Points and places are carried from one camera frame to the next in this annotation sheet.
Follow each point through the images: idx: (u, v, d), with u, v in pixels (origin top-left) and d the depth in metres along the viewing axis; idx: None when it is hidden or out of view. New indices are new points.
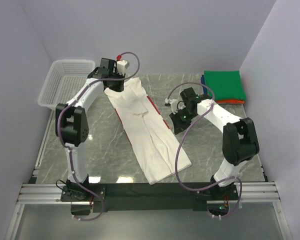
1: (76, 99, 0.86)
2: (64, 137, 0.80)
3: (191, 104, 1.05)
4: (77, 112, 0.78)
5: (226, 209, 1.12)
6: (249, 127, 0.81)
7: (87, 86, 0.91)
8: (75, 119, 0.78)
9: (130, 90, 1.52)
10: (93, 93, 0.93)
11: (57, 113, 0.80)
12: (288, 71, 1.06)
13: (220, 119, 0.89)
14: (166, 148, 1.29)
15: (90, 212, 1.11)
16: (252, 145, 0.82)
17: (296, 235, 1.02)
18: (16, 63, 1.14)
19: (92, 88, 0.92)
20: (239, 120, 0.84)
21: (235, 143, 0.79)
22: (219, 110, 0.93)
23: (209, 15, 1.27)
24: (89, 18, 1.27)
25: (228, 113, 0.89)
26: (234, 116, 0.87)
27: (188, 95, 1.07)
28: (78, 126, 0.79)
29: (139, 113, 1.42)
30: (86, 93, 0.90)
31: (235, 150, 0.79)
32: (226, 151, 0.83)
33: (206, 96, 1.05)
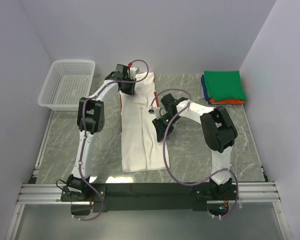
1: (97, 95, 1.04)
2: (84, 126, 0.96)
3: (171, 106, 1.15)
4: (98, 105, 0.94)
5: (226, 209, 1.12)
6: (222, 113, 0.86)
7: (105, 86, 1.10)
8: (96, 110, 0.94)
9: (142, 82, 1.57)
10: (110, 92, 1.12)
11: (80, 105, 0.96)
12: (288, 71, 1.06)
13: (198, 113, 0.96)
14: (151, 146, 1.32)
15: (90, 212, 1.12)
16: (230, 129, 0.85)
17: (296, 235, 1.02)
18: (16, 62, 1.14)
19: (109, 87, 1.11)
20: (213, 110, 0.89)
21: (212, 129, 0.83)
22: (195, 105, 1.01)
23: (209, 14, 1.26)
24: (89, 18, 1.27)
25: (204, 106, 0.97)
26: (208, 108, 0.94)
27: (167, 101, 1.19)
28: (97, 117, 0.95)
29: (139, 102, 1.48)
30: (104, 91, 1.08)
31: (215, 135, 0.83)
32: (207, 139, 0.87)
33: (183, 98, 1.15)
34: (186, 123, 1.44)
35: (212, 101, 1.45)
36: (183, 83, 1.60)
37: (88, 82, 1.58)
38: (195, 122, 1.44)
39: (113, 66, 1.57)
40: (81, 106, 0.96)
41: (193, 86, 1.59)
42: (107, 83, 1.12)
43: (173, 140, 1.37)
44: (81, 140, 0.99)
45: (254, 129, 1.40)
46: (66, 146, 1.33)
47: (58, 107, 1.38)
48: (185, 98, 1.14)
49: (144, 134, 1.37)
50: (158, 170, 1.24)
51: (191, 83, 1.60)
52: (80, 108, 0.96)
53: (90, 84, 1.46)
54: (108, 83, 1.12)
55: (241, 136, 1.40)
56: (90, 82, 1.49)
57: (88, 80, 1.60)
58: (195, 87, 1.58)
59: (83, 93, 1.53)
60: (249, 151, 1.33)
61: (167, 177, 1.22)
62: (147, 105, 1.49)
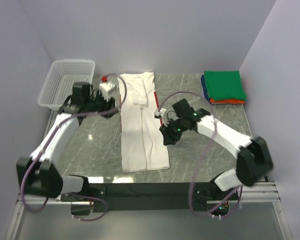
1: (43, 149, 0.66)
2: (32, 195, 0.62)
3: (190, 121, 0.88)
4: (46, 168, 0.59)
5: (226, 209, 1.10)
6: (263, 149, 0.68)
7: (56, 127, 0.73)
8: (43, 175, 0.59)
9: (142, 82, 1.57)
10: (67, 134, 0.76)
11: (19, 171, 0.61)
12: (288, 71, 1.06)
13: (228, 141, 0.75)
14: (151, 145, 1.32)
15: (90, 212, 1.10)
16: (269, 166, 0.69)
17: (295, 235, 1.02)
18: (16, 62, 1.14)
19: (63, 128, 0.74)
20: (251, 141, 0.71)
21: (251, 168, 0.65)
22: (223, 128, 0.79)
23: (209, 14, 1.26)
24: (89, 18, 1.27)
25: (237, 133, 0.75)
26: (244, 136, 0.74)
27: (183, 110, 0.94)
28: (48, 184, 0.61)
29: (139, 103, 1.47)
30: (56, 136, 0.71)
31: (253, 175, 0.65)
32: (239, 173, 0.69)
33: (204, 111, 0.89)
34: None
35: (212, 101, 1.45)
36: (183, 83, 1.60)
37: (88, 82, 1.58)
38: None
39: (113, 66, 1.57)
40: (21, 170, 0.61)
41: (193, 86, 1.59)
42: (59, 123, 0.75)
43: None
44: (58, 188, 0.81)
45: (254, 129, 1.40)
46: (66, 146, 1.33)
47: (58, 107, 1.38)
48: (208, 114, 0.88)
49: (144, 133, 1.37)
50: (158, 170, 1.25)
51: (191, 83, 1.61)
52: (20, 173, 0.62)
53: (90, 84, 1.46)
54: (60, 123, 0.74)
55: None
56: (90, 82, 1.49)
57: (88, 80, 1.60)
58: (195, 87, 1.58)
59: None
60: None
61: (167, 176, 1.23)
62: (147, 105, 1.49)
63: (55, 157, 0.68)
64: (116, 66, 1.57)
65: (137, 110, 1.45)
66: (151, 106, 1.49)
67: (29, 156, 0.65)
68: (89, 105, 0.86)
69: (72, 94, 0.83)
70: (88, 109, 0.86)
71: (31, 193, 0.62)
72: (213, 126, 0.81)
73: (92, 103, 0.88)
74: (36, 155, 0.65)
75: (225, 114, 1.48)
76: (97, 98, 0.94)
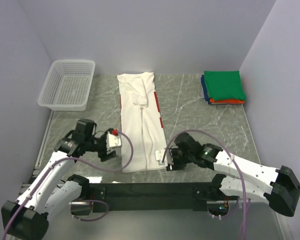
1: (30, 194, 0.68)
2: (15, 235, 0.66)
3: (204, 162, 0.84)
4: (28, 216, 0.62)
5: (226, 209, 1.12)
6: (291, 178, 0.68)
7: (49, 169, 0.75)
8: (25, 223, 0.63)
9: (142, 82, 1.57)
10: (58, 175, 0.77)
11: (6, 213, 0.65)
12: (288, 71, 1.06)
13: (255, 178, 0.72)
14: (151, 145, 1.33)
15: (90, 212, 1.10)
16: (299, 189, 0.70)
17: (296, 235, 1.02)
18: (16, 62, 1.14)
19: (56, 170, 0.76)
20: (278, 171, 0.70)
21: (288, 201, 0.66)
22: (243, 163, 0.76)
23: (209, 14, 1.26)
24: (89, 18, 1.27)
25: (261, 167, 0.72)
26: (269, 169, 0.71)
27: (189, 147, 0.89)
28: (30, 231, 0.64)
29: (139, 103, 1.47)
30: (46, 179, 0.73)
31: (290, 207, 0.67)
32: (277, 207, 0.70)
33: (217, 148, 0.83)
34: (186, 123, 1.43)
35: (212, 101, 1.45)
36: (183, 83, 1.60)
37: (88, 82, 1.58)
38: (195, 122, 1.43)
39: (113, 66, 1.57)
40: (8, 213, 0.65)
41: (193, 86, 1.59)
42: (51, 164, 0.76)
43: None
44: (54, 206, 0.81)
45: (254, 129, 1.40)
46: None
47: (58, 107, 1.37)
48: (219, 149, 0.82)
49: (144, 133, 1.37)
50: (158, 170, 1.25)
51: (191, 83, 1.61)
52: (7, 215, 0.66)
53: (90, 84, 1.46)
54: (52, 165, 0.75)
55: (241, 135, 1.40)
56: (90, 82, 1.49)
57: (88, 80, 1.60)
58: (195, 87, 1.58)
59: (83, 93, 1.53)
60: (249, 151, 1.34)
61: (167, 176, 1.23)
62: (147, 105, 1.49)
63: (42, 202, 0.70)
64: (116, 66, 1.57)
65: (137, 110, 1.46)
66: (151, 105, 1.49)
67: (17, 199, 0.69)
68: (86, 144, 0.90)
69: (75, 130, 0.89)
70: (84, 148, 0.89)
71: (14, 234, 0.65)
72: (232, 164, 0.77)
73: (90, 142, 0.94)
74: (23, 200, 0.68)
75: (225, 114, 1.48)
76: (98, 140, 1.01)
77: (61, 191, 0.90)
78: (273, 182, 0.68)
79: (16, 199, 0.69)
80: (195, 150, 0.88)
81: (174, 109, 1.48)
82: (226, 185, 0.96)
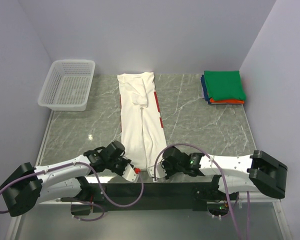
1: (46, 171, 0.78)
2: (5, 197, 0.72)
3: (193, 171, 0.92)
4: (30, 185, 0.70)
5: (226, 209, 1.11)
6: (264, 158, 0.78)
7: (71, 163, 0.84)
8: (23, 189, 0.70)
9: (142, 82, 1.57)
10: (73, 172, 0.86)
11: (19, 172, 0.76)
12: (288, 71, 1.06)
13: (235, 170, 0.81)
14: (151, 145, 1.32)
15: (90, 212, 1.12)
16: (280, 168, 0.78)
17: (296, 235, 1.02)
18: (16, 62, 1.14)
19: (75, 167, 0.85)
20: (251, 157, 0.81)
21: (271, 182, 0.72)
22: (221, 160, 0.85)
23: (209, 14, 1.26)
24: (89, 18, 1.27)
25: (237, 159, 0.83)
26: (242, 159, 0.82)
27: (178, 160, 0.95)
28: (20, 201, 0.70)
29: (139, 103, 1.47)
30: (64, 169, 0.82)
31: (276, 187, 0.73)
32: (266, 192, 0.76)
33: (199, 154, 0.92)
34: (186, 123, 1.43)
35: (212, 101, 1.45)
36: (183, 83, 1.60)
37: (88, 82, 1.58)
38: (195, 122, 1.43)
39: (112, 66, 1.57)
40: (20, 173, 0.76)
41: (193, 86, 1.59)
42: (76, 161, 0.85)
43: (173, 140, 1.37)
44: (48, 192, 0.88)
45: (254, 129, 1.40)
46: (66, 146, 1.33)
47: (58, 107, 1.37)
48: (201, 154, 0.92)
49: (144, 133, 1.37)
50: None
51: (191, 83, 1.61)
52: (18, 175, 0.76)
53: (90, 84, 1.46)
54: (76, 162, 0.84)
55: (241, 135, 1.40)
56: (90, 82, 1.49)
57: (88, 80, 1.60)
58: (196, 87, 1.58)
59: (84, 93, 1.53)
60: (249, 151, 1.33)
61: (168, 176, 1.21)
62: (147, 105, 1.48)
63: (47, 183, 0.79)
64: (117, 66, 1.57)
65: (137, 110, 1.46)
66: (151, 105, 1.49)
67: (33, 167, 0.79)
68: (107, 164, 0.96)
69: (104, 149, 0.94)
70: (103, 167, 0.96)
71: (5, 195, 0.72)
72: (213, 165, 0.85)
73: (112, 165, 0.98)
74: (38, 171, 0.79)
75: (225, 114, 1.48)
76: (120, 165, 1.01)
77: (63, 184, 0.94)
78: (249, 169, 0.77)
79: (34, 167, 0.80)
80: (182, 162, 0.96)
81: (174, 109, 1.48)
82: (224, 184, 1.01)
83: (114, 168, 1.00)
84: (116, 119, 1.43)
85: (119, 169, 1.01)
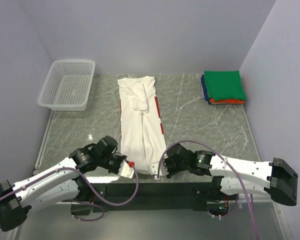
1: (24, 186, 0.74)
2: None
3: (199, 170, 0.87)
4: (12, 205, 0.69)
5: (226, 209, 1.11)
6: (285, 167, 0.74)
7: (54, 171, 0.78)
8: (7, 209, 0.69)
9: (143, 86, 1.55)
10: (58, 180, 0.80)
11: None
12: (288, 71, 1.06)
13: (252, 175, 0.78)
14: (151, 151, 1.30)
15: (91, 212, 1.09)
16: (294, 177, 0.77)
17: (296, 235, 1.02)
18: (16, 62, 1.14)
19: (59, 174, 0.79)
20: (270, 164, 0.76)
21: (288, 192, 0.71)
22: (238, 162, 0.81)
23: (209, 14, 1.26)
24: (89, 18, 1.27)
25: (255, 164, 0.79)
26: (260, 164, 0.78)
27: (183, 157, 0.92)
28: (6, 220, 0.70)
29: (139, 108, 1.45)
30: (47, 178, 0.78)
31: (292, 197, 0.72)
32: (279, 200, 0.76)
33: (208, 153, 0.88)
34: (186, 123, 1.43)
35: (212, 101, 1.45)
36: (183, 83, 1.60)
37: (88, 82, 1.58)
38: (195, 122, 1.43)
39: (112, 66, 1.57)
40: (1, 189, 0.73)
41: (193, 86, 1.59)
42: (58, 168, 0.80)
43: (173, 140, 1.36)
44: (41, 201, 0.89)
45: (254, 129, 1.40)
46: (66, 145, 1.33)
47: (58, 107, 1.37)
48: (211, 153, 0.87)
49: (145, 139, 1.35)
50: None
51: (191, 83, 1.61)
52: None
53: (90, 84, 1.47)
54: (58, 169, 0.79)
55: (241, 136, 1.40)
56: (90, 82, 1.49)
57: (88, 80, 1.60)
58: (195, 87, 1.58)
59: (83, 93, 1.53)
60: (249, 151, 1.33)
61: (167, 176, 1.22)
62: (148, 110, 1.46)
63: (31, 197, 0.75)
64: (117, 66, 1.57)
65: (137, 116, 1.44)
66: (152, 111, 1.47)
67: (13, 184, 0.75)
68: (100, 161, 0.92)
69: (95, 146, 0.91)
70: (95, 165, 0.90)
71: None
72: (227, 167, 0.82)
73: (105, 161, 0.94)
74: (17, 187, 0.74)
75: (225, 114, 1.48)
76: (115, 162, 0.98)
77: (58, 189, 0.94)
78: (269, 177, 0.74)
79: (13, 183, 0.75)
80: (188, 160, 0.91)
81: (174, 109, 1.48)
82: (226, 185, 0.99)
83: (109, 165, 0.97)
84: (115, 119, 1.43)
85: (114, 166, 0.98)
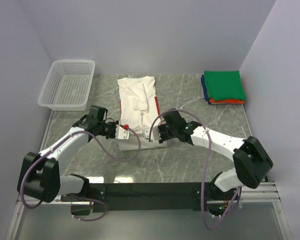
1: (52, 150, 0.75)
2: (27, 192, 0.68)
3: (184, 135, 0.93)
4: (49, 164, 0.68)
5: (226, 209, 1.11)
6: (257, 145, 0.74)
7: (69, 135, 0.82)
8: (45, 171, 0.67)
9: (143, 86, 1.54)
10: (74, 144, 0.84)
11: (25, 164, 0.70)
12: (288, 70, 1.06)
13: (223, 146, 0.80)
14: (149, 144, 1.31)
15: (90, 212, 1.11)
16: (265, 162, 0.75)
17: (295, 235, 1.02)
18: (15, 62, 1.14)
19: (74, 138, 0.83)
20: (243, 141, 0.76)
21: (250, 168, 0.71)
22: (216, 135, 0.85)
23: (209, 14, 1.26)
24: (89, 18, 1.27)
25: (229, 137, 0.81)
26: (236, 139, 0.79)
27: (174, 121, 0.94)
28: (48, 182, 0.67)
29: (139, 108, 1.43)
30: (65, 143, 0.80)
31: (253, 174, 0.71)
32: (241, 177, 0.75)
33: (194, 122, 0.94)
34: None
35: (212, 101, 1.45)
36: (183, 83, 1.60)
37: (88, 82, 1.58)
38: None
39: (112, 66, 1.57)
40: (27, 164, 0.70)
41: (193, 86, 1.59)
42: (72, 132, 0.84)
43: (173, 140, 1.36)
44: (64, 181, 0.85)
45: (254, 129, 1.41)
46: None
47: (58, 107, 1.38)
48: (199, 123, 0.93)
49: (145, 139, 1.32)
50: (157, 170, 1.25)
51: (191, 83, 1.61)
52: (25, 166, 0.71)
53: (90, 84, 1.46)
54: (72, 133, 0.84)
55: (241, 136, 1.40)
56: (90, 82, 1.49)
57: (88, 80, 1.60)
58: (195, 87, 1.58)
59: (83, 93, 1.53)
60: None
61: (167, 176, 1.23)
62: (148, 110, 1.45)
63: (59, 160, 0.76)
64: (117, 66, 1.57)
65: (137, 115, 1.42)
66: (152, 111, 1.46)
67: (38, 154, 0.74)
68: (98, 128, 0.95)
69: (89, 115, 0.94)
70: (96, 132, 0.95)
71: (28, 190, 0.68)
72: (206, 136, 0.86)
73: (102, 128, 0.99)
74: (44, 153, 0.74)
75: (225, 114, 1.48)
76: (110, 127, 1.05)
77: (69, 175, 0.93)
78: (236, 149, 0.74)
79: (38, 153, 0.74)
80: (178, 124, 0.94)
81: None
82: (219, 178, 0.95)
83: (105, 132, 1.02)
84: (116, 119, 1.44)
85: (110, 131, 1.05)
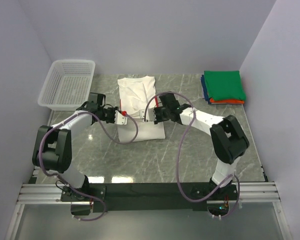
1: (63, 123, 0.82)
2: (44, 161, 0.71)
3: (174, 115, 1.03)
4: (63, 133, 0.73)
5: (226, 209, 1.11)
6: (233, 123, 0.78)
7: (75, 115, 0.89)
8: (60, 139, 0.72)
9: (143, 86, 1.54)
10: (81, 122, 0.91)
11: (39, 137, 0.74)
12: (288, 70, 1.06)
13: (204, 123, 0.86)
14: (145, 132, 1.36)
15: (90, 212, 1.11)
16: (241, 140, 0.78)
17: (296, 235, 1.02)
18: (15, 62, 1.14)
19: (80, 117, 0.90)
20: (223, 119, 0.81)
21: (224, 141, 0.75)
22: (202, 114, 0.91)
23: (209, 13, 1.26)
24: (89, 18, 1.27)
25: (212, 116, 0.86)
26: (217, 117, 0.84)
27: (168, 102, 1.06)
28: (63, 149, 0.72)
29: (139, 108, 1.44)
30: (73, 120, 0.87)
31: (227, 147, 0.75)
32: (218, 151, 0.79)
33: (186, 104, 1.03)
34: None
35: (212, 101, 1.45)
36: (183, 83, 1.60)
37: (88, 82, 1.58)
38: None
39: (112, 66, 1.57)
40: (42, 135, 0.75)
41: (193, 86, 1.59)
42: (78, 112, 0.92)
43: (173, 140, 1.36)
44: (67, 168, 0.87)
45: (254, 129, 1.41)
46: None
47: (58, 107, 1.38)
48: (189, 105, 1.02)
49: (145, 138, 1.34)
50: (157, 170, 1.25)
51: (191, 83, 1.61)
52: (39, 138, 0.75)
53: (90, 84, 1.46)
54: (79, 112, 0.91)
55: None
56: (90, 82, 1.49)
57: (88, 80, 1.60)
58: (195, 87, 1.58)
59: (83, 93, 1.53)
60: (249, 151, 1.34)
61: (167, 176, 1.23)
62: None
63: None
64: (116, 66, 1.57)
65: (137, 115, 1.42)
66: None
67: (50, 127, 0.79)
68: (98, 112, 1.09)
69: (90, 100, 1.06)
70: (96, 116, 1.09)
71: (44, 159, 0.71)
72: (192, 115, 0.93)
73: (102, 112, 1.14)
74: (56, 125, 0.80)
75: (225, 114, 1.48)
76: (110, 112, 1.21)
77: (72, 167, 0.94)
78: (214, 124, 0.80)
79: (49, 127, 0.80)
80: (171, 105, 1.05)
81: None
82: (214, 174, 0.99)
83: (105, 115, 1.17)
84: None
85: (110, 116, 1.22)
